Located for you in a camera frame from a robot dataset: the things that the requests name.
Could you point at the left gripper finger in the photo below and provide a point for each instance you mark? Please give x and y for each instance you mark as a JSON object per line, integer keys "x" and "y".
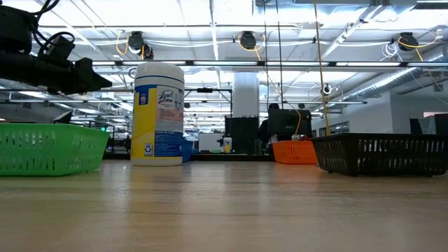
{"x": 89, "y": 77}

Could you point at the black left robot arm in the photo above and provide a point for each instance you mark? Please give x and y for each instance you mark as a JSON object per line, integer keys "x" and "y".
{"x": 14, "y": 31}

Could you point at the green plastic basket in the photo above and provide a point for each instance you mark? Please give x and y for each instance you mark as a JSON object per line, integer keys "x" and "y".
{"x": 52, "y": 150}

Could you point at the Lysol wipes canister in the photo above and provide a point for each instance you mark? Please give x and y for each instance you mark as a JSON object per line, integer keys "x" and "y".
{"x": 157, "y": 115}

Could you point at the white screen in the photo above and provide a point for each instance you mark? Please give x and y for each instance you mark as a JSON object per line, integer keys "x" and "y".
{"x": 210, "y": 141}

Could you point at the small yellow-label canister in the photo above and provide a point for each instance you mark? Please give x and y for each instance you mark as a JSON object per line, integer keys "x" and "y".
{"x": 227, "y": 145}

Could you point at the white pillar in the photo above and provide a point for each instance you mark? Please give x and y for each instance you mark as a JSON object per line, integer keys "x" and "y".
{"x": 245, "y": 94}

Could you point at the black cabinet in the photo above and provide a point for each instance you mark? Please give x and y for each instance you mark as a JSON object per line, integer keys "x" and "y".
{"x": 241, "y": 134}

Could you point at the person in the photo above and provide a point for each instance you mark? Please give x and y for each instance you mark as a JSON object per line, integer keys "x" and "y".
{"x": 263, "y": 133}

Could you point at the black monitor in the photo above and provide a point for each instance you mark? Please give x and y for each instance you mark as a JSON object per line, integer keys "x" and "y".
{"x": 285, "y": 120}

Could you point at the orange plastic basket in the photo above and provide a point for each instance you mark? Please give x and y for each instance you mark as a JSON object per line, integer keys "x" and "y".
{"x": 294, "y": 152}

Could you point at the black plastic basket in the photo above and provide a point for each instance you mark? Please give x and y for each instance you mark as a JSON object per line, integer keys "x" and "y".
{"x": 385, "y": 154}

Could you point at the dark monitor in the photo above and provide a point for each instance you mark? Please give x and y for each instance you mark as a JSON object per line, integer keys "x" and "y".
{"x": 441, "y": 123}

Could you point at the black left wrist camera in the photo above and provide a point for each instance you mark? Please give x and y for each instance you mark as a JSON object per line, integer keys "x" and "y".
{"x": 57, "y": 52}

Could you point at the black stand frame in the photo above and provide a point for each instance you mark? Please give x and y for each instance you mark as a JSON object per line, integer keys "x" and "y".
{"x": 204, "y": 90}

